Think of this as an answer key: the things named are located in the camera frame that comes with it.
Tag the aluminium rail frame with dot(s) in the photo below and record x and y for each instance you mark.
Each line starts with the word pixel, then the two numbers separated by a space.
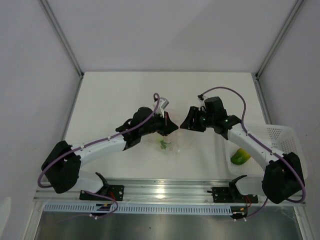
pixel 144 191

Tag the white perforated plastic basket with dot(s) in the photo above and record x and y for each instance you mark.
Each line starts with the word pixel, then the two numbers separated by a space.
pixel 280 139

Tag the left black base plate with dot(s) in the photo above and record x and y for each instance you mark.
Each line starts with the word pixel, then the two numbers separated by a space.
pixel 115 192

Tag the aluminium corner post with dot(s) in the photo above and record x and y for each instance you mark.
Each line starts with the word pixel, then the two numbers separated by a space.
pixel 56 27
pixel 282 33

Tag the left aluminium corner post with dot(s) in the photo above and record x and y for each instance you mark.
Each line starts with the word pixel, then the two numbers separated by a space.
pixel 56 27

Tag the green leafy vegetable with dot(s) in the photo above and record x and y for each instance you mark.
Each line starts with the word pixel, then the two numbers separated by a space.
pixel 164 144

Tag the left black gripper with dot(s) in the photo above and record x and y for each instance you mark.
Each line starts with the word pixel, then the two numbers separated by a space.
pixel 167 126

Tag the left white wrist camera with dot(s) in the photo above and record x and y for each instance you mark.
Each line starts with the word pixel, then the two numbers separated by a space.
pixel 159 106

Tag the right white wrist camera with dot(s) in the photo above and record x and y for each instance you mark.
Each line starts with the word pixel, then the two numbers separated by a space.
pixel 202 98

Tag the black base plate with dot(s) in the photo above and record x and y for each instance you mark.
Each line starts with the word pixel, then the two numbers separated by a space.
pixel 231 195
pixel 115 192

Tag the right aluminium corner post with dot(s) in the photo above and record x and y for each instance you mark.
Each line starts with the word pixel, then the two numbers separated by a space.
pixel 282 33

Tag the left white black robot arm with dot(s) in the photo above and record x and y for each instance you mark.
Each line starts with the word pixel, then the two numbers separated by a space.
pixel 62 172

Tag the green orange mango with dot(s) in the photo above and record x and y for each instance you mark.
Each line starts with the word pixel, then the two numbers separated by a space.
pixel 240 157

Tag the clear zip top bag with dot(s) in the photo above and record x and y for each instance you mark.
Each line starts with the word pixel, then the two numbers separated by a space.
pixel 181 140

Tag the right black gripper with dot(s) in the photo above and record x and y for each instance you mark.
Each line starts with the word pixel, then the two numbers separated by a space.
pixel 188 124

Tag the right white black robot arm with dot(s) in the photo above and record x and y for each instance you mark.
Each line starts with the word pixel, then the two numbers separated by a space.
pixel 282 172

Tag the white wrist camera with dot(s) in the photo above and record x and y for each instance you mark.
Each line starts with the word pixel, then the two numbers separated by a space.
pixel 202 98
pixel 159 106

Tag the white slotted cable duct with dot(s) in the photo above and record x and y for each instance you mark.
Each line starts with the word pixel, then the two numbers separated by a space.
pixel 132 208

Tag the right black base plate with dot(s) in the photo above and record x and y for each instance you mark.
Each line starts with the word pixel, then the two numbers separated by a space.
pixel 231 195

